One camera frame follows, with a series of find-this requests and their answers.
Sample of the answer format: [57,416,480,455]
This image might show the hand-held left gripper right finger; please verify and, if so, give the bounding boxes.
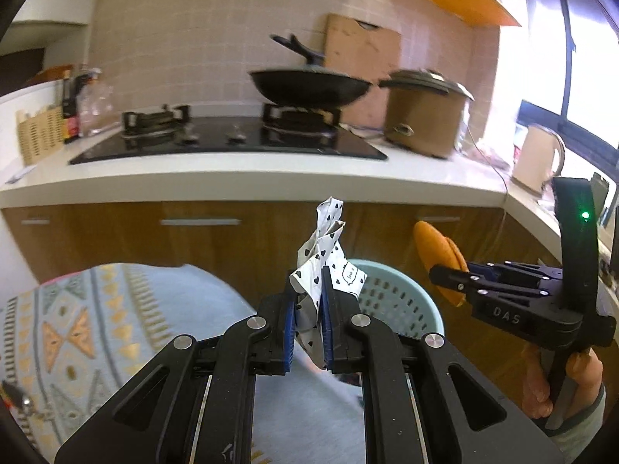
[321,266,566,464]

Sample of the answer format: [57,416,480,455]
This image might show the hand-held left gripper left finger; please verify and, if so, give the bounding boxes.
[54,278,297,464]

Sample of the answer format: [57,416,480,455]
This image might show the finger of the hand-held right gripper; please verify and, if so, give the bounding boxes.
[428,264,553,306]
[467,260,564,282]

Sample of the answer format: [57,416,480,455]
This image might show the light blue perforated basket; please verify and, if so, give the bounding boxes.
[345,258,445,345]

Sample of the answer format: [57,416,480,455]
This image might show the white heart print paper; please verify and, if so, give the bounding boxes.
[289,196,368,371]

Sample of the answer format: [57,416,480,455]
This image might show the person's right forearm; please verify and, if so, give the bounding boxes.
[549,387,608,462]

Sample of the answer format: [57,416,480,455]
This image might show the person's right hand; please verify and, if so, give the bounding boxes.
[522,345,604,420]

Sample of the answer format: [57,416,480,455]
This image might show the cream electric kettle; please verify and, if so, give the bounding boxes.
[511,124,567,195]

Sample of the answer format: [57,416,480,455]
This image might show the brown rice cooker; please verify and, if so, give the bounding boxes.
[378,69,476,160]

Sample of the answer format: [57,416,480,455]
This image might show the wooden kitchen cabinet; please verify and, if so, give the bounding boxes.
[0,200,603,363]

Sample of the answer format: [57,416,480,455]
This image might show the patterned woven cloth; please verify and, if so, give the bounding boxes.
[0,263,364,464]

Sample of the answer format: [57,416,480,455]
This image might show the black gas stove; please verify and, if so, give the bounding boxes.
[68,104,388,165]

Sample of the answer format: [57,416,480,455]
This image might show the kitchen window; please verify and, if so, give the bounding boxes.
[520,0,619,155]

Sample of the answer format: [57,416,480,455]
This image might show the black wok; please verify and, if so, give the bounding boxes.
[248,34,373,110]

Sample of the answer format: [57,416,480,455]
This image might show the wooden cutting board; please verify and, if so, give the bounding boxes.
[323,14,402,127]

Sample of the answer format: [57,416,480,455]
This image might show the clear plastic bag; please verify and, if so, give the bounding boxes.
[77,82,118,137]

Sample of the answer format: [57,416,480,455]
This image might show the dark sauce bottles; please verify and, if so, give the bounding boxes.
[62,65,103,144]

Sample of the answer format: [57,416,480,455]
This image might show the beige wicker basket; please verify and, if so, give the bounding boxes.
[17,105,67,165]

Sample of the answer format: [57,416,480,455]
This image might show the thin power cable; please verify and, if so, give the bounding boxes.
[467,126,514,271]

